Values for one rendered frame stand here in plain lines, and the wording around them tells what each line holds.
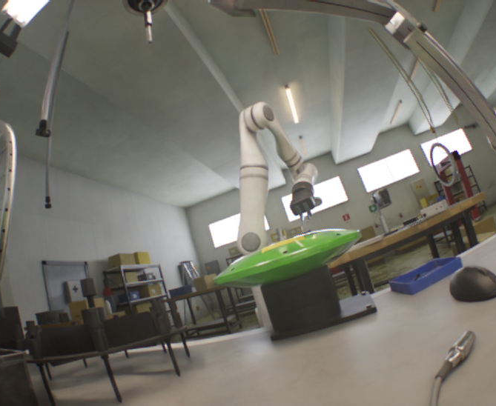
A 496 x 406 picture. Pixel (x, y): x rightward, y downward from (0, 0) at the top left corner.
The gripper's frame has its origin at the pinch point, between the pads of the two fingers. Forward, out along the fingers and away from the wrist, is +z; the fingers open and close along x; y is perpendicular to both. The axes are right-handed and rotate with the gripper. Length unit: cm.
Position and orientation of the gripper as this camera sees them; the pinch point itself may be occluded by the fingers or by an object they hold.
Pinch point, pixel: (305, 224)
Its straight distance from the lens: 76.4
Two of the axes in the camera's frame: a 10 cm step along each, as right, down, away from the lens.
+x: 8.3, -3.7, -4.1
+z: -2.2, 4.5, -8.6
